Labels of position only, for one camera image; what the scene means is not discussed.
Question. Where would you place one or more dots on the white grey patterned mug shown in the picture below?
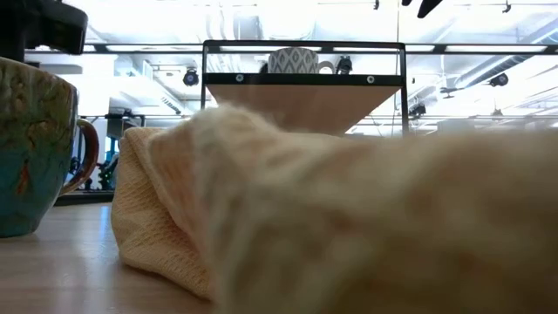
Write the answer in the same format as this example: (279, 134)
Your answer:
(292, 61)

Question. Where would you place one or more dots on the wooden shelf with black frame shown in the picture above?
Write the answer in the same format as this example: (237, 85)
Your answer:
(305, 100)

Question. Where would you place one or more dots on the large green blue glazed mug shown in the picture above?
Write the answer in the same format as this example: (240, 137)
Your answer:
(35, 152)

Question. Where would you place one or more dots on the yellow knitted cloth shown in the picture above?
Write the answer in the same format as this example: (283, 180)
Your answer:
(349, 218)

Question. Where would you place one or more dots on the black ceiling spotlight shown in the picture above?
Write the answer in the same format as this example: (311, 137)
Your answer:
(344, 65)
(190, 77)
(499, 79)

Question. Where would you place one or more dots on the black metal rig frame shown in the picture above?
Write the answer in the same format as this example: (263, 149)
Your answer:
(144, 48)

